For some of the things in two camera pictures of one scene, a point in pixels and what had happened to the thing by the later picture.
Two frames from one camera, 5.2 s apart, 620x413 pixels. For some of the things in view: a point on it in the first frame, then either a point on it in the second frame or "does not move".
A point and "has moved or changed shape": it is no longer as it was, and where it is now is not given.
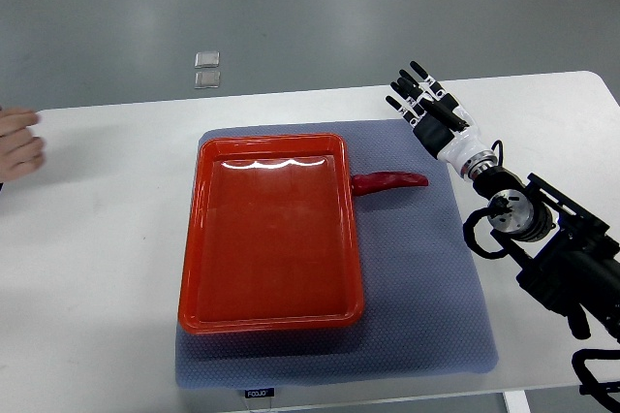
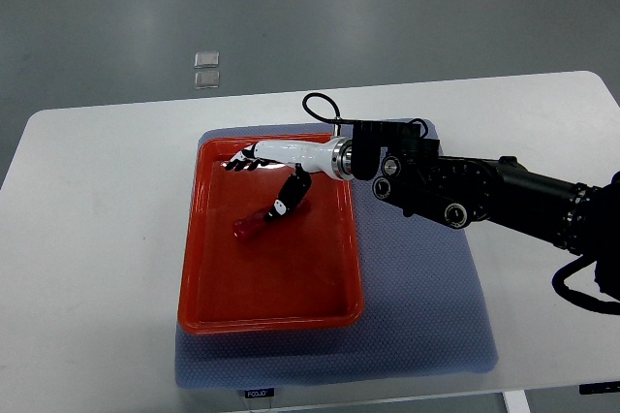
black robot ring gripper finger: (414, 103) → (253, 164)
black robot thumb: (446, 115) → (294, 190)
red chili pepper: (372, 182) has moved or changed shape
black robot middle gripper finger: (414, 82) → (246, 162)
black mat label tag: (260, 393) does not move
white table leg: (516, 401) does not move
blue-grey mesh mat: (426, 307) does not move
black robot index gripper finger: (433, 84) → (250, 152)
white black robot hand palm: (464, 149) → (333, 157)
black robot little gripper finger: (411, 117) → (244, 165)
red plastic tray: (271, 238) does not move
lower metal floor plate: (206, 79) does not move
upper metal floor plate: (206, 59) does not move
